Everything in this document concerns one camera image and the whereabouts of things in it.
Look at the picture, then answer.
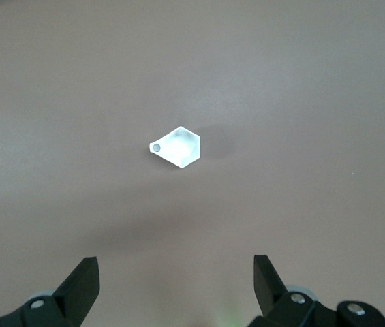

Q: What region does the white faceted cup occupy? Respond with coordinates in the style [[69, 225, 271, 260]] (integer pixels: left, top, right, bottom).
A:
[[149, 125, 202, 170]]

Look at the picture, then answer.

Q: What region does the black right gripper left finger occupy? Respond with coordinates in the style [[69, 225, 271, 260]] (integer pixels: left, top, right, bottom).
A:
[[0, 255, 101, 327]]

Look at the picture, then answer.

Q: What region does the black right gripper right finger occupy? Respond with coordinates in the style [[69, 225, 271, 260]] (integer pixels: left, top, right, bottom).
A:
[[246, 254, 385, 327]]

